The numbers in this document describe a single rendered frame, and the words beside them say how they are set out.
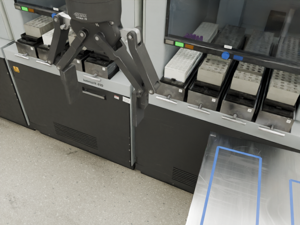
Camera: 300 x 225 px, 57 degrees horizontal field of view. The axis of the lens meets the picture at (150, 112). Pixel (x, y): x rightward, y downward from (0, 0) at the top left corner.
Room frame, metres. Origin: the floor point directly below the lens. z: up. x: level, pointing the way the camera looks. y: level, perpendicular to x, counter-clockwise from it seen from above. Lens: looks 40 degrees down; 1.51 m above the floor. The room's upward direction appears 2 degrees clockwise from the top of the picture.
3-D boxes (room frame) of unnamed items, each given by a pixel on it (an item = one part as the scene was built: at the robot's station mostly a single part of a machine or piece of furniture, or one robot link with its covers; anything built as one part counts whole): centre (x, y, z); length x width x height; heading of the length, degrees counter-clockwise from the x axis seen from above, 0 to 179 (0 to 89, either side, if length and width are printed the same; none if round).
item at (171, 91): (1.32, -0.22, 0.78); 0.73 x 0.14 x 0.09; 157
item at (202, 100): (1.26, -0.36, 0.78); 0.73 x 0.14 x 0.09; 157
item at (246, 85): (0.99, -0.40, 0.85); 0.12 x 0.02 x 0.06; 66
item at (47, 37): (1.48, 0.49, 0.83); 0.30 x 0.10 x 0.06; 157
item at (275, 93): (0.93, -0.54, 0.85); 0.12 x 0.02 x 0.06; 66
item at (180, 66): (1.20, -0.16, 0.83); 0.30 x 0.10 x 0.06; 156
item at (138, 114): (0.36, 0.02, 1.22); 0.03 x 0.01 x 0.07; 157
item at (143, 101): (0.35, 0.00, 1.25); 0.03 x 0.01 x 0.05; 67
